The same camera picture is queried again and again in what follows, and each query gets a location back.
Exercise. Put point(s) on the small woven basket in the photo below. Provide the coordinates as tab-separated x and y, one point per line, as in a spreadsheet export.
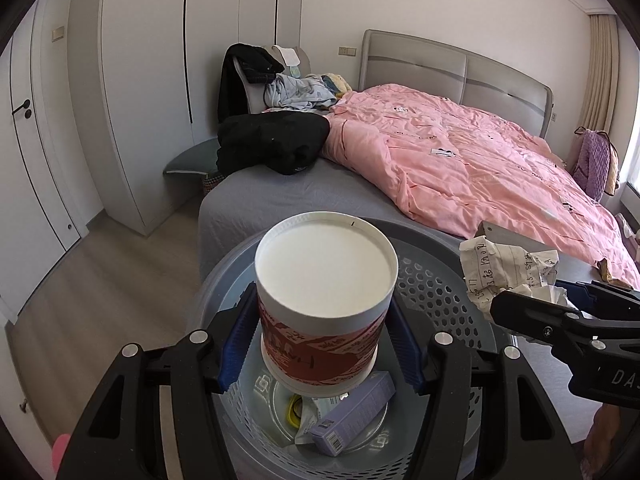
212	182

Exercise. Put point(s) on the pale yellow bag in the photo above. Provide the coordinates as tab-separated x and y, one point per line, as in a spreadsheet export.
614	170

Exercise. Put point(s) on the grey chair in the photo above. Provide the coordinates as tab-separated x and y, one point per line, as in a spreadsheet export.
255	95

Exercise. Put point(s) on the white cloth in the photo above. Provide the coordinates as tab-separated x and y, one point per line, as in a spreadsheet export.
287	55

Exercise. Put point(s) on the pink duvet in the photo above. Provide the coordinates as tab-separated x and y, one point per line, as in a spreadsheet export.
475	170

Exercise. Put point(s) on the pink soft object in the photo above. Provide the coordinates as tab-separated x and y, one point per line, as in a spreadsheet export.
61	450

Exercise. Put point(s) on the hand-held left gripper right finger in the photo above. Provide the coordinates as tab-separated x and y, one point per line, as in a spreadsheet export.
406	352

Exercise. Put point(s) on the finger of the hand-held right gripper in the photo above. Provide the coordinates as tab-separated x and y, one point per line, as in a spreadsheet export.
530	317
580	294

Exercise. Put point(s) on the bed with grey sheet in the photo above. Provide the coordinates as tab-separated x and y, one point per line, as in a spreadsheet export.
300	195

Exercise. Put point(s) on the blue-grey perforated plastic basket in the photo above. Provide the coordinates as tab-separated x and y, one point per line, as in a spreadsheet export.
440	285

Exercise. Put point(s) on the purple cartoon box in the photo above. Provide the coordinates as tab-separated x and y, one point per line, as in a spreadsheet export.
350	410

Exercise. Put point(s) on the beige wall socket panel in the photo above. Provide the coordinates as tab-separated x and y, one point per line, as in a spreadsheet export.
347	50

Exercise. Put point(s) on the beige curtain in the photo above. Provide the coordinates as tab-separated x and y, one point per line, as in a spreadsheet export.
602	70

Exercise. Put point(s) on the red and white paper cup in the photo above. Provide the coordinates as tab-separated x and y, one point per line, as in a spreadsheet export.
320	280

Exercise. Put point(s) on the black garment on chair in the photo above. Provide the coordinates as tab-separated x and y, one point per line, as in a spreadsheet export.
250	60

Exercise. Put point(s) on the white wardrobe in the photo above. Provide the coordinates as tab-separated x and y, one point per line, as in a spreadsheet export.
140	85

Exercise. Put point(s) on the grey padded headboard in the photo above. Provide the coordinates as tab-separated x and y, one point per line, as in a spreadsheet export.
415	65

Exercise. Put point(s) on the light blue clothes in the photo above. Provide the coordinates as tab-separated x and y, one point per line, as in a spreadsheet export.
295	92

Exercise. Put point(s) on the yellow cloth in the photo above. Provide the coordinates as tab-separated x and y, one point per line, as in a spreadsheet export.
340	85

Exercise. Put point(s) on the grey cushioned stool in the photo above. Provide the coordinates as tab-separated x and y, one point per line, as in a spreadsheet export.
192	157

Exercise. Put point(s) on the black clothes pile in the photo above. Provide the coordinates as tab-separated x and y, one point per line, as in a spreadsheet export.
270	140

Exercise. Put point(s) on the person's right hand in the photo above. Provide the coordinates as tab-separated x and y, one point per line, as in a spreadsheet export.
602	440

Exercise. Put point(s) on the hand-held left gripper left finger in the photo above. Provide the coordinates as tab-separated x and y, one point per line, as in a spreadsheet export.
235	350

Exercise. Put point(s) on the white door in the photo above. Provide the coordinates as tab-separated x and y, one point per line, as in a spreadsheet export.
45	135

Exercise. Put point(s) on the beige wall switch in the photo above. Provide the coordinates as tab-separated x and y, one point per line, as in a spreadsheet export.
58	33

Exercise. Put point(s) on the purple quilted bag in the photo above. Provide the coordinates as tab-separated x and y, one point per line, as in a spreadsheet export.
595	165

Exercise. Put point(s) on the lined paper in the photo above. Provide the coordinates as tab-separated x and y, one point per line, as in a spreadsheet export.
500	265

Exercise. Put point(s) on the white wipes packet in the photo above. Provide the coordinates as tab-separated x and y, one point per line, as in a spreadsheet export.
312	420

